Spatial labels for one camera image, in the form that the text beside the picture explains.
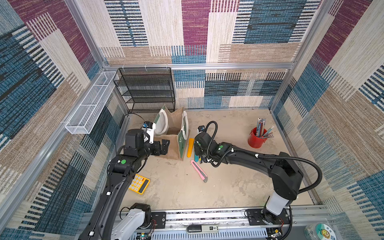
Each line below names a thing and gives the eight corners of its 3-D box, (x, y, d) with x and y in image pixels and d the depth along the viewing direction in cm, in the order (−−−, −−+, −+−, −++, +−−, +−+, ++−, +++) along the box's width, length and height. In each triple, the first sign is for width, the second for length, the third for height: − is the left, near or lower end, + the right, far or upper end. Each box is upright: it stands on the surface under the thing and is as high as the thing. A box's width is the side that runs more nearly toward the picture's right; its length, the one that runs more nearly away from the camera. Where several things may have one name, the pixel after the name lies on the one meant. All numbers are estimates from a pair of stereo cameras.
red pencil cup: (250, 148, 101) (255, 138, 92) (247, 137, 107) (252, 127, 98) (263, 148, 101) (270, 138, 92) (259, 137, 107) (265, 127, 98)
